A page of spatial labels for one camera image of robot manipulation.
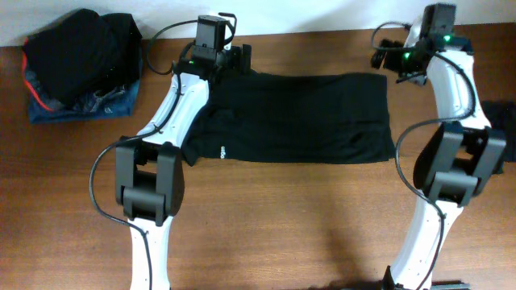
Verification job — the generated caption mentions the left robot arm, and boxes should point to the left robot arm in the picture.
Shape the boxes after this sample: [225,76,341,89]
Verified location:
[115,12,250,289]

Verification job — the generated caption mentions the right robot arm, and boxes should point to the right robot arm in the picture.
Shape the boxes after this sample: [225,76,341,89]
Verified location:
[370,3,506,289]

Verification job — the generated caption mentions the folded black garment on pile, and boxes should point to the folded black garment on pile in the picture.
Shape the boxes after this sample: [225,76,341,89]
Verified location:
[23,9,142,106]

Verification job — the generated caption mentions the folded blue jeans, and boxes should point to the folded blue jeans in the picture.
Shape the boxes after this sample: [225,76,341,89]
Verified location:
[28,49,143,123]

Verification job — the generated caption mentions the crumpled dark navy garment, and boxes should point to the crumpled dark navy garment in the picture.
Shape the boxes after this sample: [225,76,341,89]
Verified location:
[481,100,516,175]

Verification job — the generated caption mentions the black t-shirt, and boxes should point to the black t-shirt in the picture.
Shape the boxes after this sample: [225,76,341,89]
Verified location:
[181,72,395,165]

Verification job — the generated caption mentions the grey garment with pink trim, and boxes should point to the grey garment with pink trim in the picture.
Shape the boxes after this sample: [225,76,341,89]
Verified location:
[22,49,65,113]

